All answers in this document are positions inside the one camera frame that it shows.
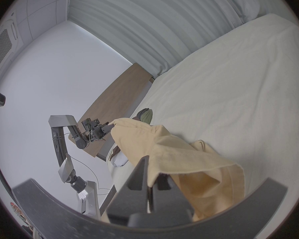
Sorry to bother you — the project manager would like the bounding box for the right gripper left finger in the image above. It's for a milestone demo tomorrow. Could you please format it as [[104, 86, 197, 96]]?
[[107, 155, 151, 227]]

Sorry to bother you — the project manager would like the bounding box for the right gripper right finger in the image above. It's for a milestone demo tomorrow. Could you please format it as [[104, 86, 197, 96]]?
[[149, 173, 195, 228]]

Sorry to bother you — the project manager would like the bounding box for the beige garment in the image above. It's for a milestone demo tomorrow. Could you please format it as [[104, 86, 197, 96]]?
[[101, 118, 246, 222]]

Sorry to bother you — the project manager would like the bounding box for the bed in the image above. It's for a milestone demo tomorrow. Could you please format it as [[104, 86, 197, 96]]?
[[68, 13, 299, 217]]

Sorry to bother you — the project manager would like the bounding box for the white curtain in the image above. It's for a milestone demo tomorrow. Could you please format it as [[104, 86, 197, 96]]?
[[67, 0, 243, 76]]

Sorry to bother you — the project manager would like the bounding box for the white ceiling air conditioner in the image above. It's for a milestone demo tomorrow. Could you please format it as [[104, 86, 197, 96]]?
[[0, 18, 24, 80]]

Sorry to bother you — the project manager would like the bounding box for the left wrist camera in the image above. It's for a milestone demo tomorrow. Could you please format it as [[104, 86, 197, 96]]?
[[81, 118, 101, 130]]

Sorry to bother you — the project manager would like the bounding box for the black cable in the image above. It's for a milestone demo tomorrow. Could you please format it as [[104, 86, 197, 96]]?
[[68, 155, 115, 196]]

